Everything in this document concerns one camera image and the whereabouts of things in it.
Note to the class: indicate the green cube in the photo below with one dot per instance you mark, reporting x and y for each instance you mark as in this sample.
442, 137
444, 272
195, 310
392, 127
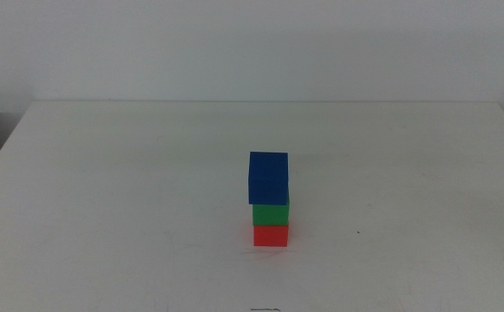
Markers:
271, 214

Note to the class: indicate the blue cube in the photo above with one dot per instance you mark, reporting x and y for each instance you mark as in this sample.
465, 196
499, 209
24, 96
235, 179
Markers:
269, 177

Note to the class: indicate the red cube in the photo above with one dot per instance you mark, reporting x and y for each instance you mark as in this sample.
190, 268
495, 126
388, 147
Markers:
271, 236

